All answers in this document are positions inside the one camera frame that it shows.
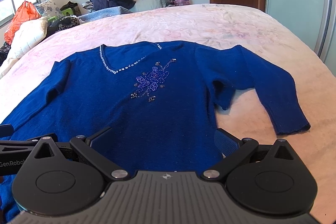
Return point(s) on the clear plastic bag of bedding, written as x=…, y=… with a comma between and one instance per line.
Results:
x=146, y=5

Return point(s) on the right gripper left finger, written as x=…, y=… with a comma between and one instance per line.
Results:
x=64, y=178

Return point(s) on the pink floral bed sheet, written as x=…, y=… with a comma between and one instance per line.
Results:
x=217, y=26

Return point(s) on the green box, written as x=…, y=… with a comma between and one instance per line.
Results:
x=71, y=11

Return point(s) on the window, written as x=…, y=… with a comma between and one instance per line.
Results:
x=9, y=8

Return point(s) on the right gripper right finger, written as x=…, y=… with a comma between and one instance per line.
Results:
x=269, y=180

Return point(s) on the orange plastic bag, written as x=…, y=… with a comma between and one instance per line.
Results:
x=27, y=11

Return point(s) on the blue knit sweater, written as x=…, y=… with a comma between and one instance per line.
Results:
x=158, y=99

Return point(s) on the floral pillow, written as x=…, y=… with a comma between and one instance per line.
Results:
x=49, y=9

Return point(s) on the leopard print garment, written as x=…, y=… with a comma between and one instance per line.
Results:
x=63, y=23

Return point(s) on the purple bag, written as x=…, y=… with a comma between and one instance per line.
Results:
x=181, y=2

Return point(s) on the white puffer jacket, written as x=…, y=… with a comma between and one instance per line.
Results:
x=30, y=34

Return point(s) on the light blue folded blanket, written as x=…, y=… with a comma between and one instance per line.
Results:
x=104, y=13

